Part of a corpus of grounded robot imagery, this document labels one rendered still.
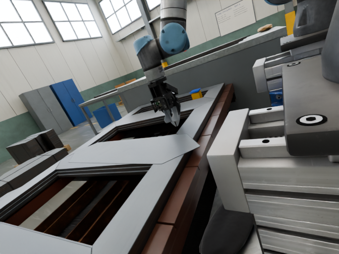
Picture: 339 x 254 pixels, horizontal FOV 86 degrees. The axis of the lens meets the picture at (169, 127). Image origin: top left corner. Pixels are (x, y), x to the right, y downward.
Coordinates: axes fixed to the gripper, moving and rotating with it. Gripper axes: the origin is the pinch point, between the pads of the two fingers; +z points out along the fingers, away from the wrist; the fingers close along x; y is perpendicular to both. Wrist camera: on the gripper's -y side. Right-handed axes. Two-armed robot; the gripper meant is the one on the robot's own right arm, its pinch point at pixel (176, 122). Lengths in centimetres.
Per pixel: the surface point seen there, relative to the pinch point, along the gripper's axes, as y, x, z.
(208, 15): -898, -142, -143
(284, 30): -63, 49, -17
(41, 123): -318, -740, 16
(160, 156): 24.7, 4.0, 0.8
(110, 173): 28.5, -16.8, 3.5
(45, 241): 55, -11, 1
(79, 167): 27.0, -35.2, 1.0
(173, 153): 23.4, 8.2, 0.8
